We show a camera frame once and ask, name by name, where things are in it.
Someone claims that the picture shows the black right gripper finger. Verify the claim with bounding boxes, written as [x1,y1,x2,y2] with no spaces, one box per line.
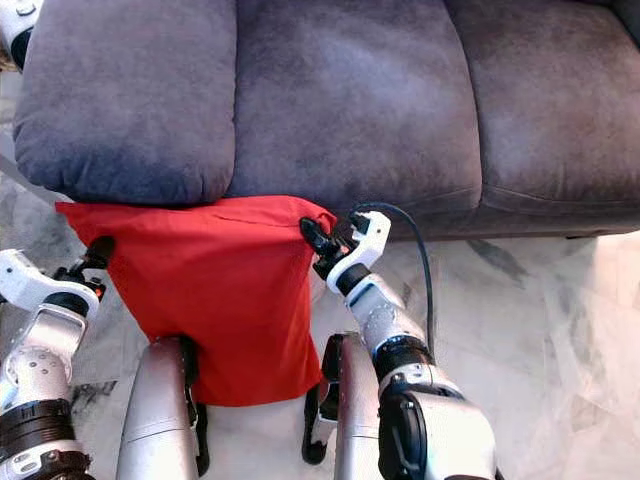
[298,217,336,257]

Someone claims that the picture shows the red pillow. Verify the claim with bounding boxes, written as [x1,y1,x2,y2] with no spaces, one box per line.
[56,195,338,408]

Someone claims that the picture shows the brown-grey suede sofa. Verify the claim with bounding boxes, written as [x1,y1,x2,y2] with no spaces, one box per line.
[12,0,640,241]

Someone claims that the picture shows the silver left robot leg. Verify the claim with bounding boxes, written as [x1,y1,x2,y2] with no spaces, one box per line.
[115,335,212,480]

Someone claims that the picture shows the silver robot leg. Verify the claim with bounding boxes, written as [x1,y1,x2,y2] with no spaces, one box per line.
[115,335,212,480]
[301,332,383,480]

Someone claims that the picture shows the silver right robot leg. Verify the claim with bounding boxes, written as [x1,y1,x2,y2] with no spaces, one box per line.
[301,332,383,480]

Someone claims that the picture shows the white and black small appliance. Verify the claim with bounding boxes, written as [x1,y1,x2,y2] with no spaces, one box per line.
[0,0,43,72]

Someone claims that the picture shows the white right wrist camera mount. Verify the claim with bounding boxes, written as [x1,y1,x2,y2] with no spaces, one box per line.
[325,210,393,297]

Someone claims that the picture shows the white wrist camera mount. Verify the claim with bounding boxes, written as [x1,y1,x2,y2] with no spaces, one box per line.
[0,248,102,320]
[325,210,393,297]

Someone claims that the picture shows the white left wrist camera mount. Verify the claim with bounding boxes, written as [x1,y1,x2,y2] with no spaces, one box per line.
[0,248,102,320]

